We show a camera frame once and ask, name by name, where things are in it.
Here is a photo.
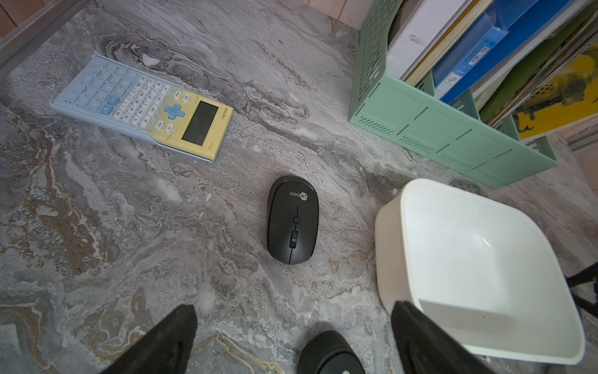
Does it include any yellow blue calculator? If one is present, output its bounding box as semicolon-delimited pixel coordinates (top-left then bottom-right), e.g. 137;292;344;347
50;54;234;162

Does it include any yellow picture book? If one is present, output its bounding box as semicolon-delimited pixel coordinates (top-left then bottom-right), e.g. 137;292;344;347
515;43;597;141

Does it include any green magazine file holder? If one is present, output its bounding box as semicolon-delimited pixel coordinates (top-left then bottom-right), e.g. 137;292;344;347
350;1;557;189

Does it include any black slim mouse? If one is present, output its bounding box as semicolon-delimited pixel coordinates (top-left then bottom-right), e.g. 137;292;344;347
267;175;319;265

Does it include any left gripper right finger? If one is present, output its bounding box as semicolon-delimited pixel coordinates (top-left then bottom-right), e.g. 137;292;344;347
391;301;492;374

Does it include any blue book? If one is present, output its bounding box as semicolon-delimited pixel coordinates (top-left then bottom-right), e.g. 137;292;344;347
432;1;569;104

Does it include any dark grey mouse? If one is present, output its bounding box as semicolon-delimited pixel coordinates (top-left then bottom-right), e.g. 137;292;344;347
297;330;365;374

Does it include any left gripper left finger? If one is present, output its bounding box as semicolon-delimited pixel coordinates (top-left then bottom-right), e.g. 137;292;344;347
103;305;198;373

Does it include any white binder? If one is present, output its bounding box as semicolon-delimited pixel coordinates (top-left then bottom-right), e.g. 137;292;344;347
386;0;470;79

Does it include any white storage box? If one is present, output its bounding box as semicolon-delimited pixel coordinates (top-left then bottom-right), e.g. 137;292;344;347
375;179;586;365

